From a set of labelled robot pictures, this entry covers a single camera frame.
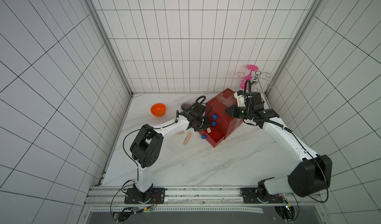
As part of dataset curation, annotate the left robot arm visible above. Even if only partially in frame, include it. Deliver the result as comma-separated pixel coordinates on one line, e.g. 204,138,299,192
130,96,211,194

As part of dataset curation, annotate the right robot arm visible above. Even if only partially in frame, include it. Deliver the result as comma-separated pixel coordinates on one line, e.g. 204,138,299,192
226,91,332,203

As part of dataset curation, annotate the red drawer cabinet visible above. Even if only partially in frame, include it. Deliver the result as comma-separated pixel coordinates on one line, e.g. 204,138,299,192
206,88,243,139

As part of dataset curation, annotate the mauve mug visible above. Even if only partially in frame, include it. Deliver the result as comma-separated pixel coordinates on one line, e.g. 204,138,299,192
181,102,194,111

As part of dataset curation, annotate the orange bowl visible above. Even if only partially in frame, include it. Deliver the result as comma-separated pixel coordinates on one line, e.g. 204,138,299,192
150,103,166,117

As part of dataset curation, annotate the pink hourglass stand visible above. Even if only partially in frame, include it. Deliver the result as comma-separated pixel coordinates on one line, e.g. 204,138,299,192
237,65,259,89

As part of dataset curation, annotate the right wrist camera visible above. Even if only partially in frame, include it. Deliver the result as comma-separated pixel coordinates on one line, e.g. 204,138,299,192
234,90,246,107

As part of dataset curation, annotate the silver wire rack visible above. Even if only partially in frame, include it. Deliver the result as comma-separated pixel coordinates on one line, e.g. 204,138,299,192
250,70,274,90

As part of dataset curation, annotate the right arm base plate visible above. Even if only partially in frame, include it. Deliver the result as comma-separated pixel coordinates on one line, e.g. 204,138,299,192
240,187,284,204

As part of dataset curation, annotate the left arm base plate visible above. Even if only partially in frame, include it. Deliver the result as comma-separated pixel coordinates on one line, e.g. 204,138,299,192
124,188,166,205

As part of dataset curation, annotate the aluminium rail frame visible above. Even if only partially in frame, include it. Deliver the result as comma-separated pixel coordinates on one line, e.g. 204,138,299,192
78,185,332,224

